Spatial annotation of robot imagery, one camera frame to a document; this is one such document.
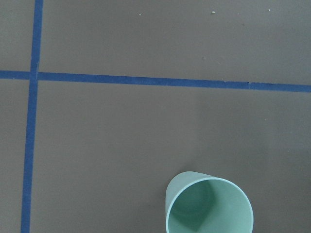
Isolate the light green cup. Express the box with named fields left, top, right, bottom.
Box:
left=165, top=171, right=254, bottom=233

